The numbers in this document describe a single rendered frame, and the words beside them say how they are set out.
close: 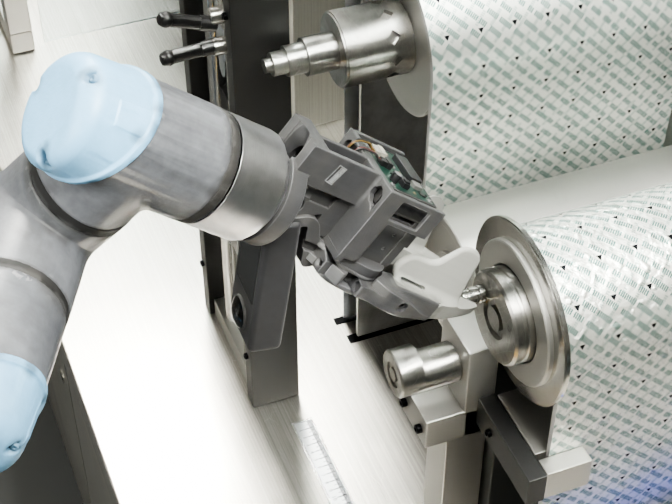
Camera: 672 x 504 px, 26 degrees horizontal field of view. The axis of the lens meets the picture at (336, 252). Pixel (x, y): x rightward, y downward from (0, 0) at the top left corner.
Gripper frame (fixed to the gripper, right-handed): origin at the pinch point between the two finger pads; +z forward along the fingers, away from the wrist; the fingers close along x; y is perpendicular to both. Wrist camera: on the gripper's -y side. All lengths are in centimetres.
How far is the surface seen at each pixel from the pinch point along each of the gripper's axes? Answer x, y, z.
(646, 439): -7.8, -1.7, 21.0
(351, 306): 33.7, -23.3, 28.3
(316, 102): 66, -16, 33
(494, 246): 2.1, 4.0, 3.3
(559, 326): -7.3, 4.5, 3.5
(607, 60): 16.0, 17.2, 14.3
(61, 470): 98, -112, 66
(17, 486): 98, -117, 60
